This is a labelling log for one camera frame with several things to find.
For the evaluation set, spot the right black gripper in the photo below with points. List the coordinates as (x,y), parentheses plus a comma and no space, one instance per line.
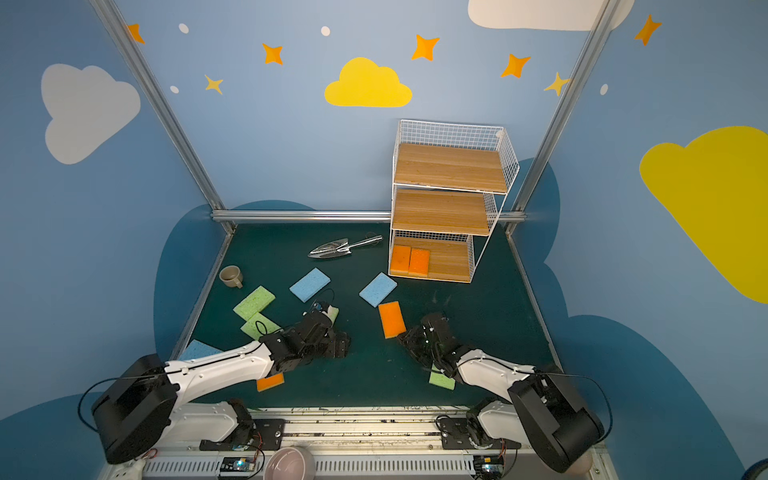
(425,339)

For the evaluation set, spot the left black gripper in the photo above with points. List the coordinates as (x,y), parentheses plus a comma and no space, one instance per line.
(327,342)

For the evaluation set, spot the white wire wooden shelf rack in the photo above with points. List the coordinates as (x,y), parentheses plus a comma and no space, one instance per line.
(450,183)

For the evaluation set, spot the green sponge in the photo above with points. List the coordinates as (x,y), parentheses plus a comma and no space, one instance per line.
(439,379)
(254,303)
(332,313)
(259,325)

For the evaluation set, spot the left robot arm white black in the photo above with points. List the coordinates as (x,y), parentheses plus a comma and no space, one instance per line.
(132,415)

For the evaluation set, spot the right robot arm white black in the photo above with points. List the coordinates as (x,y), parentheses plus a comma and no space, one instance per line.
(530,406)

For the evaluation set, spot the blue sponge near shelf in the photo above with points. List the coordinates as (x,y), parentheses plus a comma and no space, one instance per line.
(378,289)

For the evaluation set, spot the blue sponge left centre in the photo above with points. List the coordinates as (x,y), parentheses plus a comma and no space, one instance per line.
(309,285)

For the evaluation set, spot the silver metal scoop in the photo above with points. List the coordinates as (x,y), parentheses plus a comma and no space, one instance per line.
(341,247)

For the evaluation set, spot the beige ceramic mug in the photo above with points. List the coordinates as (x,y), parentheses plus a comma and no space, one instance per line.
(231,276)

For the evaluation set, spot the pink bowl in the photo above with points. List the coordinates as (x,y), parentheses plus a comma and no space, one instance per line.
(290,463)

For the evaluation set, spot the right green circuit board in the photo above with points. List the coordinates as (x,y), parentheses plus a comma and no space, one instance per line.
(488,468)

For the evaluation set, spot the green circuit board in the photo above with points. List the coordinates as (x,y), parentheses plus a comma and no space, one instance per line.
(488,468)
(237,468)

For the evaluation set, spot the blue sponge at left edge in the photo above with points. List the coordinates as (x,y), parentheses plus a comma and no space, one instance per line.
(197,349)

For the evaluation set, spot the left green circuit board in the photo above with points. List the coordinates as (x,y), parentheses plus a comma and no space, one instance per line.
(237,468)

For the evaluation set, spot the pink plastic cup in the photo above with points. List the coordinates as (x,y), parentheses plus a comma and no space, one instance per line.
(581,466)

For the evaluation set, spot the white power plug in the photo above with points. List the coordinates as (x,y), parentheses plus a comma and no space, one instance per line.
(128,471)

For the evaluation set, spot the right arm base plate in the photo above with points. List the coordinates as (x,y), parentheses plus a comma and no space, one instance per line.
(458,433)

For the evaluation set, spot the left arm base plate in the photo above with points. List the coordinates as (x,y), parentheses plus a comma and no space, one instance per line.
(263,434)

